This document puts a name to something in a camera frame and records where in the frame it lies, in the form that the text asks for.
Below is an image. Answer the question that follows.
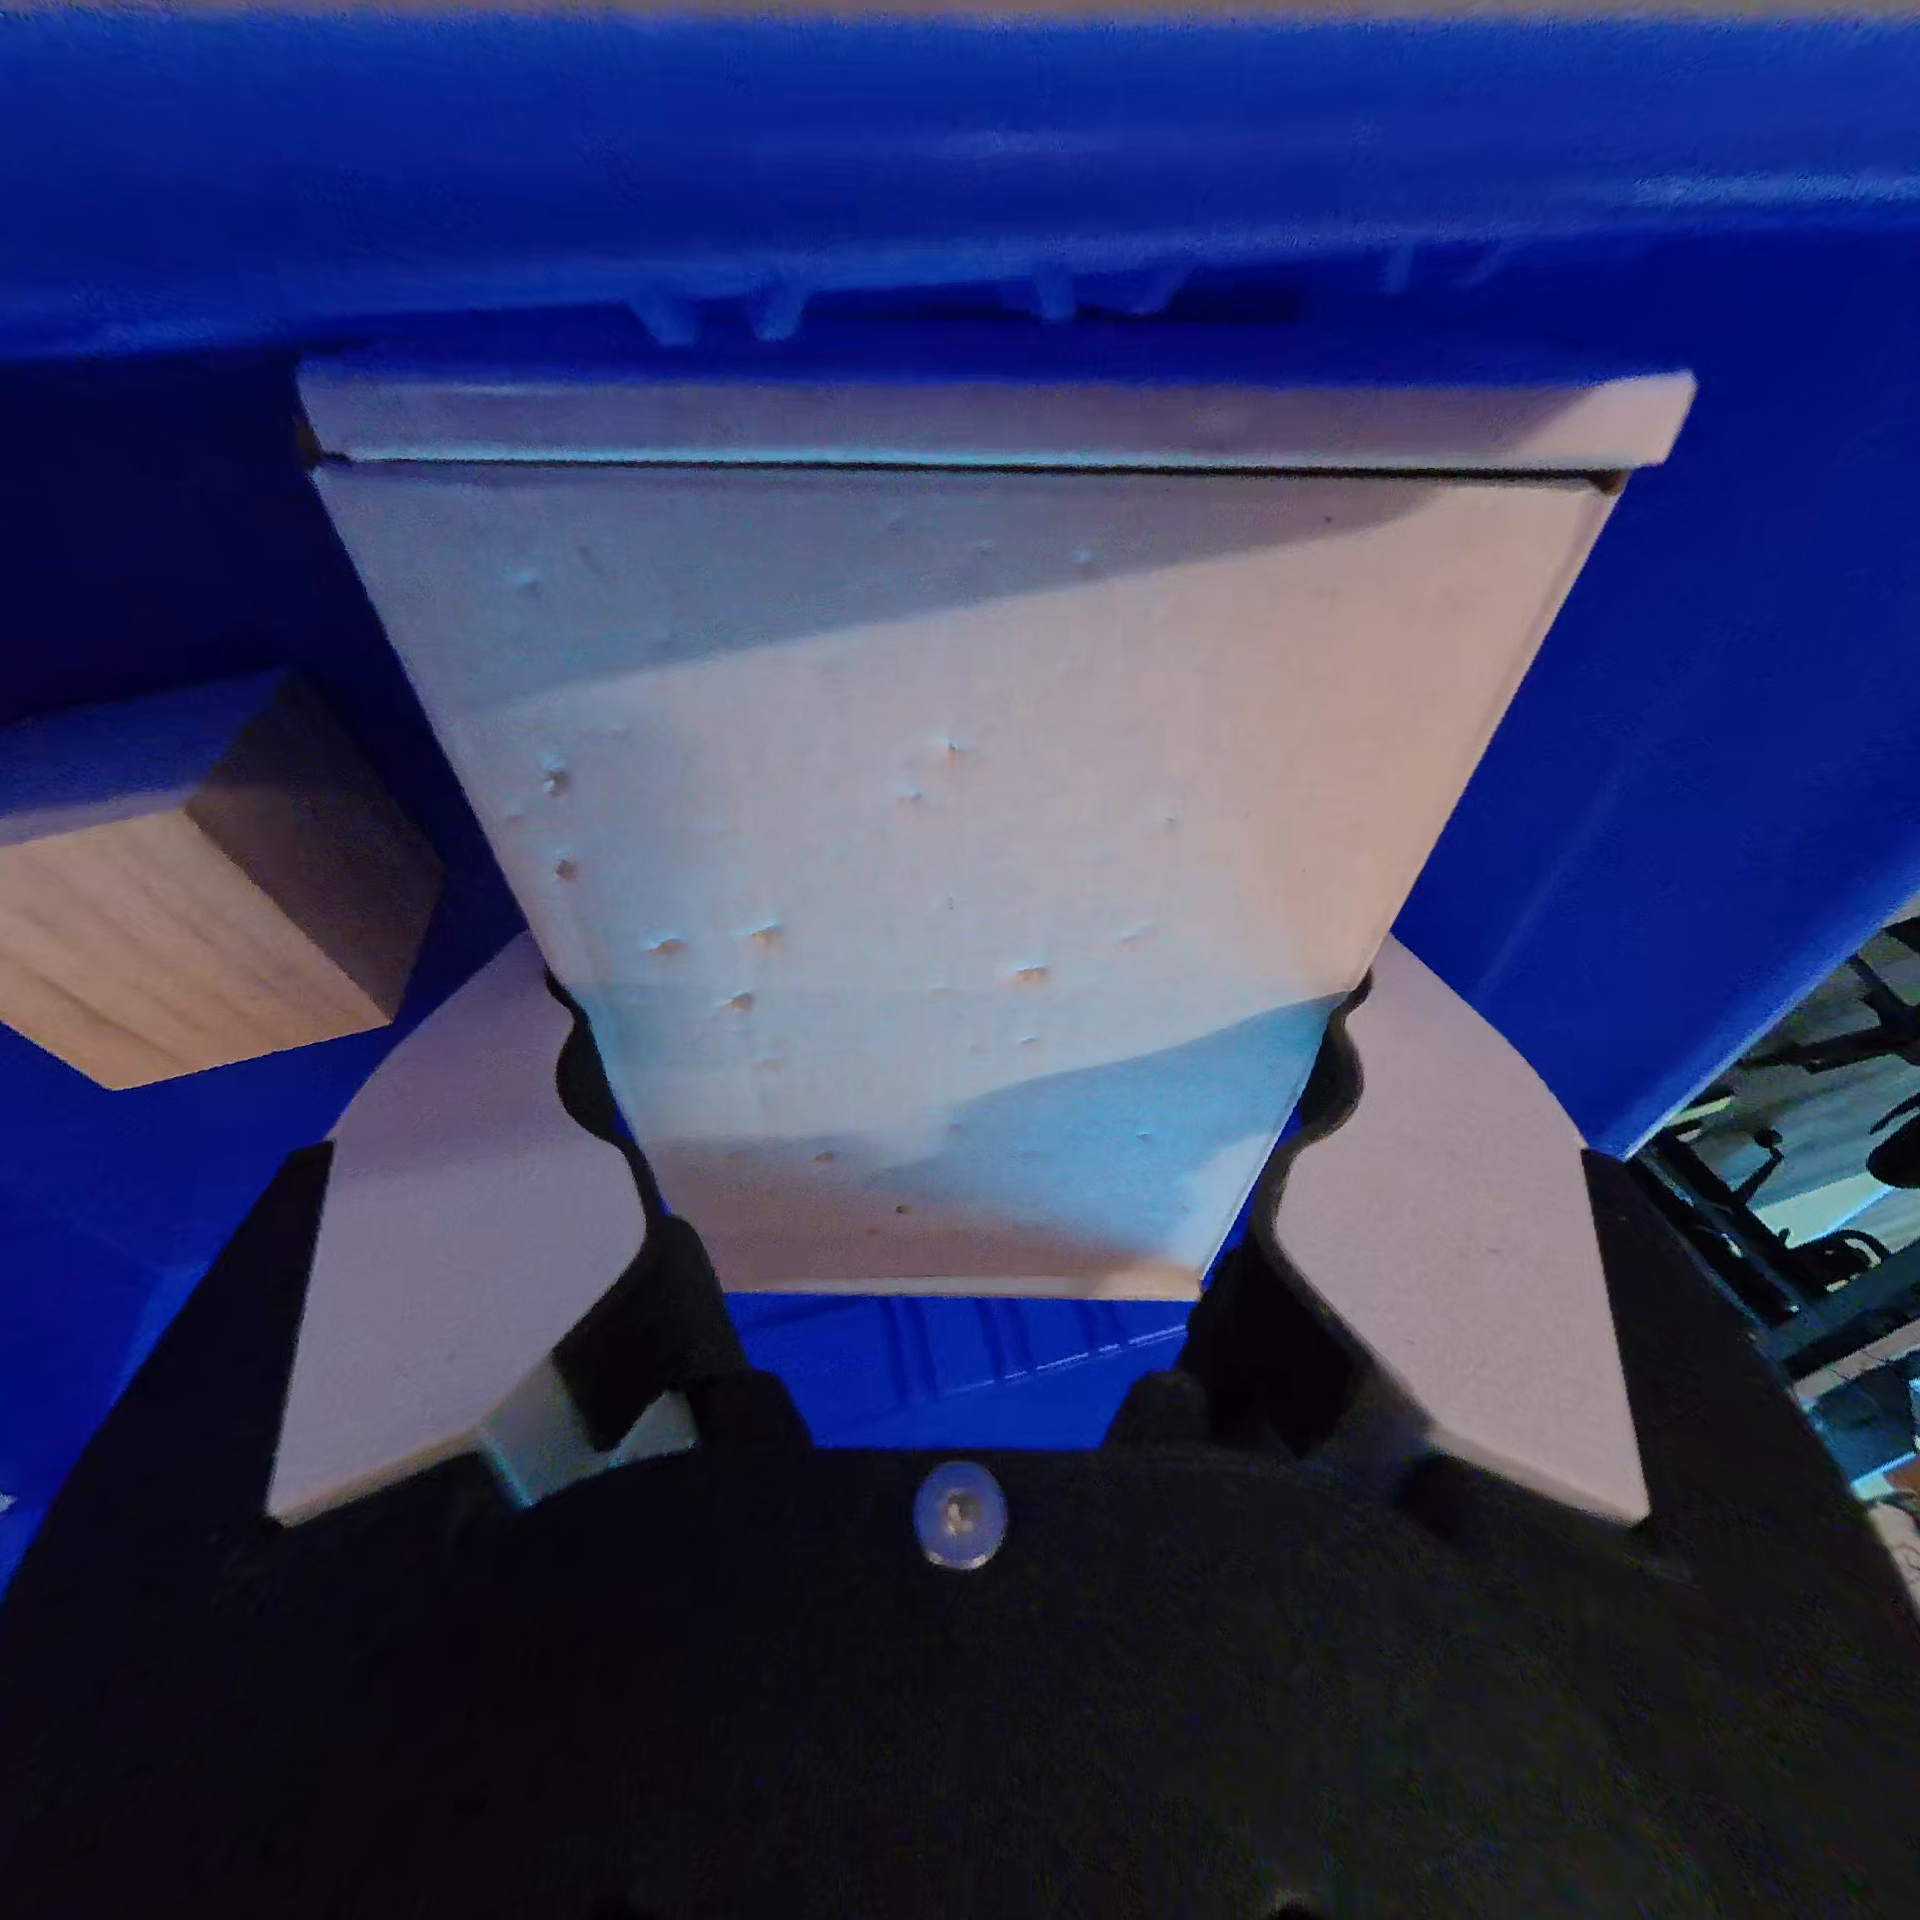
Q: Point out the white cardboard box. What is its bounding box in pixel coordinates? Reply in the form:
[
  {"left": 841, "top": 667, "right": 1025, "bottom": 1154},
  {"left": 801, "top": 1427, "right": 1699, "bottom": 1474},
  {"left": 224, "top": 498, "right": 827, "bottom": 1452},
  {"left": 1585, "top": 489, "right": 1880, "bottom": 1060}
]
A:
[{"left": 294, "top": 358, "right": 1697, "bottom": 1302}]

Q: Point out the blue plastic bin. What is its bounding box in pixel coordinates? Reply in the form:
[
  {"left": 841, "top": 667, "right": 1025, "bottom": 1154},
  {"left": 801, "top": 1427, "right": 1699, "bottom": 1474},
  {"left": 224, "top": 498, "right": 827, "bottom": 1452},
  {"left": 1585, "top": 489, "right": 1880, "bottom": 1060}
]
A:
[{"left": 0, "top": 12, "right": 1920, "bottom": 1600}]

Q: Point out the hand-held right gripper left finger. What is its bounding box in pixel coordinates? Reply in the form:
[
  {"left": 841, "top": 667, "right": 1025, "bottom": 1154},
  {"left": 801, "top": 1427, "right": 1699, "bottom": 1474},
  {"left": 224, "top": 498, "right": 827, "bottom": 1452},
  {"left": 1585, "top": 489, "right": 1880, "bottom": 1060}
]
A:
[{"left": 265, "top": 928, "right": 700, "bottom": 1528}]

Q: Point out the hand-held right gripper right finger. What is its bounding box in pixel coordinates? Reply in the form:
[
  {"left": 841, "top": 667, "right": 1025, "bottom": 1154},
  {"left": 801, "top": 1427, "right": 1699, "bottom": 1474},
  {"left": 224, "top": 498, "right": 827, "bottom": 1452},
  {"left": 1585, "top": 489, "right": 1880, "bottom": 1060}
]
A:
[{"left": 1249, "top": 933, "right": 1652, "bottom": 1528}]

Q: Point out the plain wooden cube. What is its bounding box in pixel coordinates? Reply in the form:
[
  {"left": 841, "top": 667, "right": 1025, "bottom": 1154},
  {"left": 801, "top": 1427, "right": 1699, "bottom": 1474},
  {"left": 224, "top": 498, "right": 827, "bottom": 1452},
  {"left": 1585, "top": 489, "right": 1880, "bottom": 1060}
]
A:
[{"left": 0, "top": 671, "right": 446, "bottom": 1093}]

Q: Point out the black office chair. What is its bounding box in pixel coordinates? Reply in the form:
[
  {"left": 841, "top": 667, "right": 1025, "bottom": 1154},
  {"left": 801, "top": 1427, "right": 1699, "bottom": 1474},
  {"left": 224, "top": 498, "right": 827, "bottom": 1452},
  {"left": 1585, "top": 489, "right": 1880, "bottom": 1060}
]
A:
[{"left": 1627, "top": 916, "right": 1920, "bottom": 1503}]

